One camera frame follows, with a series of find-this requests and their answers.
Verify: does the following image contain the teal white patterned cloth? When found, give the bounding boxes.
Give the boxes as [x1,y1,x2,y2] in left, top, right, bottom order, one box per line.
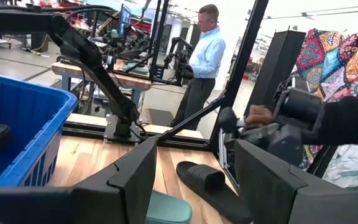
[300,143,358,191]

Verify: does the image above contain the blue plastic bin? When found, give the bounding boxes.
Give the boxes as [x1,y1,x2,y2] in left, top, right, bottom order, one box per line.
[0,70,79,187]

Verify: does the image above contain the person's hand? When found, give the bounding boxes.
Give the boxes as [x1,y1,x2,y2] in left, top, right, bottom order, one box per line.
[245,105,275,128]

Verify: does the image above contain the background computer monitor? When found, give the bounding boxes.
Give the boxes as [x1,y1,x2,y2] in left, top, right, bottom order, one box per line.
[118,3,132,35]

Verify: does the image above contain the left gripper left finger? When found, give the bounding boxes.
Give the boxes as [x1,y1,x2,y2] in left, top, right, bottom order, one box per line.
[0,136,158,224]

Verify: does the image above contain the background wooden workbench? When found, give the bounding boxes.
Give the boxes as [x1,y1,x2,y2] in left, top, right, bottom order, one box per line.
[50,60,152,114]

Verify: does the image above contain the person's forearm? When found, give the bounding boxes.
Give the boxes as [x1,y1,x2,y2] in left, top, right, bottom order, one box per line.
[317,91,358,146]

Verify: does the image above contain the black upright panel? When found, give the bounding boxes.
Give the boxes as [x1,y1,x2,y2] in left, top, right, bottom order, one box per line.
[244,29,307,116]

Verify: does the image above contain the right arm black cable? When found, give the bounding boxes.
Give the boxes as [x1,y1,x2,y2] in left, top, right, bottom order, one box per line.
[26,3,119,21]

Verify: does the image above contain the green rubber slide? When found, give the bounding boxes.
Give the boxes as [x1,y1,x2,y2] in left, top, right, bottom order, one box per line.
[146,190,193,224]

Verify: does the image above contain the colourful patterned cloth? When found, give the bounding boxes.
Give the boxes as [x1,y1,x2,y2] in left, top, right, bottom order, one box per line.
[292,24,358,103]

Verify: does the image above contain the black floor mat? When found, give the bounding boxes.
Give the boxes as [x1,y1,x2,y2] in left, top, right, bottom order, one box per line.
[144,108,175,127]

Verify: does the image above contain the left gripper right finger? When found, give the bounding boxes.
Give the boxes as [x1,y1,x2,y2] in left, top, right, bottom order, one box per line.
[234,138,358,224]

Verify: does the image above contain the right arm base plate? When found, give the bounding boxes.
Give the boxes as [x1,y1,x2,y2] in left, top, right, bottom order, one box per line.
[103,114,143,144]

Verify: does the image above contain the person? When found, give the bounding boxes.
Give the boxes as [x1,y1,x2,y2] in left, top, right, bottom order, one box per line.
[169,3,226,131]

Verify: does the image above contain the background black frame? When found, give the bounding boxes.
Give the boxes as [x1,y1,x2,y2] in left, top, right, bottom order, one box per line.
[147,0,171,82]

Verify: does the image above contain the black aluminium table frame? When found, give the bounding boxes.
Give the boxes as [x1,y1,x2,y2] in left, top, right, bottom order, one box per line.
[62,0,272,187]

